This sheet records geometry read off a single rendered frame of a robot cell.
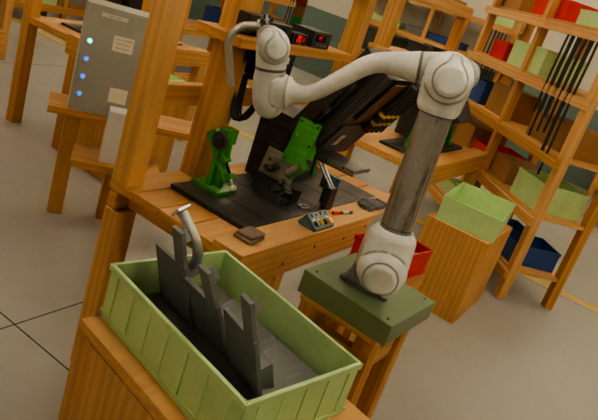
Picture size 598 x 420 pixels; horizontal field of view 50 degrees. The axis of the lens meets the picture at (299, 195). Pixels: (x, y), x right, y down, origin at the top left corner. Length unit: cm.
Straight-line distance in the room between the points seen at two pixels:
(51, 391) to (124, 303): 114
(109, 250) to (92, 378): 90
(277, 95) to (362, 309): 74
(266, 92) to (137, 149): 65
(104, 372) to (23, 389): 108
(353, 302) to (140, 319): 72
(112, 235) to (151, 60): 72
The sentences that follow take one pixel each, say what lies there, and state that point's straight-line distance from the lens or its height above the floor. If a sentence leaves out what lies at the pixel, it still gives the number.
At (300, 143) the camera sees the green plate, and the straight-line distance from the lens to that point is 278.
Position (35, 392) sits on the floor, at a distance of 288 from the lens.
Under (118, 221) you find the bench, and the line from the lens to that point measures 263.
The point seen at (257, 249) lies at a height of 90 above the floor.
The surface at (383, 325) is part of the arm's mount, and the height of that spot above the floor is 91.
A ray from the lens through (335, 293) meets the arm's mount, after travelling 213.
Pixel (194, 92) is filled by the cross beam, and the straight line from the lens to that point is 276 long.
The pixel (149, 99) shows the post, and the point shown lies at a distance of 246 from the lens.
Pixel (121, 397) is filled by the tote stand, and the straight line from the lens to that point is 179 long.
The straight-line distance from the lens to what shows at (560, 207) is 531.
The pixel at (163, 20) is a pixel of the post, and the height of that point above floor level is 154.
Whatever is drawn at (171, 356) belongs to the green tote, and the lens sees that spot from 166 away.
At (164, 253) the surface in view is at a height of 103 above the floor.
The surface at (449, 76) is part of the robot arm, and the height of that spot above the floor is 171.
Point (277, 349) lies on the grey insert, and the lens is 188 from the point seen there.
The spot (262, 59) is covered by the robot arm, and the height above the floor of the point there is 156.
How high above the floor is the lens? 185
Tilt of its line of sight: 19 degrees down
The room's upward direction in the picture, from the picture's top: 19 degrees clockwise
